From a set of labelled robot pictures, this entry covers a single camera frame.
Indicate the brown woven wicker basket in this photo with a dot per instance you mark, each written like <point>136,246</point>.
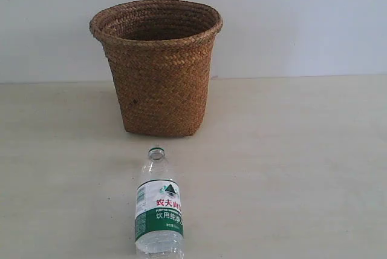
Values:
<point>159,53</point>

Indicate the clear plastic water bottle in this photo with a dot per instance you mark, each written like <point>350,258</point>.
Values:
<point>159,230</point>

